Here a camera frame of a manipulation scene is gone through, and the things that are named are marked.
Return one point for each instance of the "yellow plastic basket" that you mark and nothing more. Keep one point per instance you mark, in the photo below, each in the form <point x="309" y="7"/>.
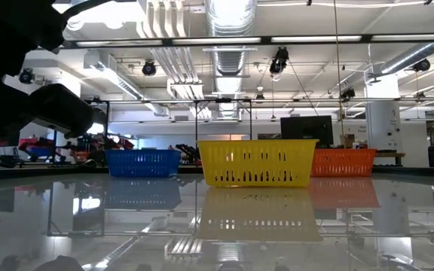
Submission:
<point x="258" y="145"/>

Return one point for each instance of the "blue plastic basket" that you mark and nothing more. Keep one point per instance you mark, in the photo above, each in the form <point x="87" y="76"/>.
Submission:
<point x="143" y="163"/>

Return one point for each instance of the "black computer monitor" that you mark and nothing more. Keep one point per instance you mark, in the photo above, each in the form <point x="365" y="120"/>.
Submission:
<point x="307" y="130"/>

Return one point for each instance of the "brown cardboard box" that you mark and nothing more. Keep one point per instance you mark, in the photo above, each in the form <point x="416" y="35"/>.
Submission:
<point x="347" y="140"/>

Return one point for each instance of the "orange plastic basket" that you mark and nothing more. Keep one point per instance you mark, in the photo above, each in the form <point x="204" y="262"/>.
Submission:
<point x="345" y="162"/>

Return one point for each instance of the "wooden background table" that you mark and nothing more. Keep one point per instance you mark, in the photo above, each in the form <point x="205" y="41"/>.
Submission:
<point x="390" y="154"/>

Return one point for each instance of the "black ceiling camera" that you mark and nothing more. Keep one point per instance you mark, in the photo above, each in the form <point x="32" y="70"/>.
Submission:
<point x="348" y="93"/>
<point x="149" y="68"/>
<point x="421" y="64"/>
<point x="26" y="76"/>
<point x="279" y="60"/>

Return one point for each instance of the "black background rig frame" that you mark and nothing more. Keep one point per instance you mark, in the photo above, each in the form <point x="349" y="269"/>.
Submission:
<point x="196" y="120"/>

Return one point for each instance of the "silver ventilation duct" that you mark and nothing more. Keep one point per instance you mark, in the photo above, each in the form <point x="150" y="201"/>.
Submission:
<point x="232" y="22"/>
<point x="413" y="56"/>

